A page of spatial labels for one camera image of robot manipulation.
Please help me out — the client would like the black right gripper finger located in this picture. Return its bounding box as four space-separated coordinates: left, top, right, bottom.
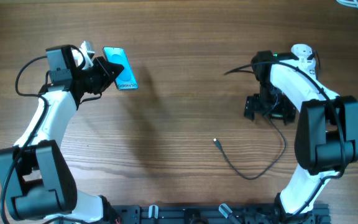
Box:
244 96 255 121
283 107 296 125

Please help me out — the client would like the Galaxy S25 smartphone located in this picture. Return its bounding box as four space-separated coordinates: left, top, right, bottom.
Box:
103 47 138 91

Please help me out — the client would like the black USB charging cable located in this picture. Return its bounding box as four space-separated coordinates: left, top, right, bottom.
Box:
213 114 288 180

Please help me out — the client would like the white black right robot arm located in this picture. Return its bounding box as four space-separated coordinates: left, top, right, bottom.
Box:
244 50 358 223

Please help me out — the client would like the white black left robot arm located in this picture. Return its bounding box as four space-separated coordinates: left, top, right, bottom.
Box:
0 42 134 223

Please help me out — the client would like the white charger plug adapter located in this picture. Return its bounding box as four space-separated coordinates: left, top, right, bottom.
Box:
298 53 316 70

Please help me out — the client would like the white power strip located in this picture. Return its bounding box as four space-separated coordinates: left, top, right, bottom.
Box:
291 44 316 77

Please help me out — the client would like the black mounting rail base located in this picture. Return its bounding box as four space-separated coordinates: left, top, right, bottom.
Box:
54 203 332 224

